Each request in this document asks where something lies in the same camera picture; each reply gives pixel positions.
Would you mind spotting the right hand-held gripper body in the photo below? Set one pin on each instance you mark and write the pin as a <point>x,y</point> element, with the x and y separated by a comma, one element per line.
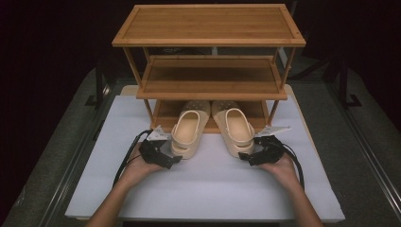
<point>268,151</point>

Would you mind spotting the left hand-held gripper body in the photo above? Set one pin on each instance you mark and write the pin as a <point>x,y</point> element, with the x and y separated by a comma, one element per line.
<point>154,153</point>

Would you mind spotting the beige clog shoe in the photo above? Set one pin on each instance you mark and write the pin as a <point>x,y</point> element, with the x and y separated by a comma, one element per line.
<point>187,129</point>
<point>238,127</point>

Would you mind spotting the wooden three-tier shoe rack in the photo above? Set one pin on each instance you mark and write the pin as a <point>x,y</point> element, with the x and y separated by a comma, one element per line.
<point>208,25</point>

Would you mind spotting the person's left hand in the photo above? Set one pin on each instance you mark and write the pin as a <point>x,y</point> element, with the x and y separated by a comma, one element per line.
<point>137,171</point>

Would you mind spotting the person's right hand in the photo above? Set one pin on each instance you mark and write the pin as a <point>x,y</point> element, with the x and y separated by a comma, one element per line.
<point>285,171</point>

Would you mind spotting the white table mat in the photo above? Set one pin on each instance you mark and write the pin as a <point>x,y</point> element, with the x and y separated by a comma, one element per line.
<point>195,189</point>

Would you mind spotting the black metal stand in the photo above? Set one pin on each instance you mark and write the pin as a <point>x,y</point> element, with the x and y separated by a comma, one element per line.
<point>345,85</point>
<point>99,85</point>

